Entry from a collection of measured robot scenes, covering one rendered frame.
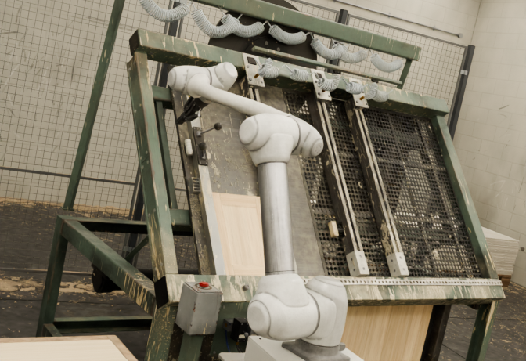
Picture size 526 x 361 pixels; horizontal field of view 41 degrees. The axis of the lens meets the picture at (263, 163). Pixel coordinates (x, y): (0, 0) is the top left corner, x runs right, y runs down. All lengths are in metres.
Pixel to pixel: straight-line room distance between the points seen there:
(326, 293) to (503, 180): 7.11
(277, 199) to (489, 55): 7.81
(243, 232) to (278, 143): 0.97
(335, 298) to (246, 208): 1.02
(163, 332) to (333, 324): 0.82
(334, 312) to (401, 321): 1.77
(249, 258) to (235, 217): 0.20
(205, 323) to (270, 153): 0.77
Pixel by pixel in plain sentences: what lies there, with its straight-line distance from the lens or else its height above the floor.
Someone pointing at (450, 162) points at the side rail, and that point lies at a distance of 4.59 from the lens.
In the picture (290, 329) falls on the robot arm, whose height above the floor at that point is 1.00.
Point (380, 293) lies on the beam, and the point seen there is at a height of 0.84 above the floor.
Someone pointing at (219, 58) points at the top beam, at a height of 1.82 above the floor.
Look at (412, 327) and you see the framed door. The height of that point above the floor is 0.55.
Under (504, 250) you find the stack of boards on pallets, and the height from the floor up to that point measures 0.44.
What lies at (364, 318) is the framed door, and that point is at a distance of 3.98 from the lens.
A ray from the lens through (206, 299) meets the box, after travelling 2.76.
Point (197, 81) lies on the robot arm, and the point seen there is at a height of 1.70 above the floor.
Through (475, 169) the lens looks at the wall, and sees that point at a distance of 9.79.
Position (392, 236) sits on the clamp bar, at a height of 1.10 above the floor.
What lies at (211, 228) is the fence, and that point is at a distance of 3.16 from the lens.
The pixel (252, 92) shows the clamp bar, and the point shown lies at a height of 1.69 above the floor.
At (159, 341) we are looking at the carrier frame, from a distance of 3.01.
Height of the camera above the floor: 1.75
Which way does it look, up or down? 6 degrees down
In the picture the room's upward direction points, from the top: 12 degrees clockwise
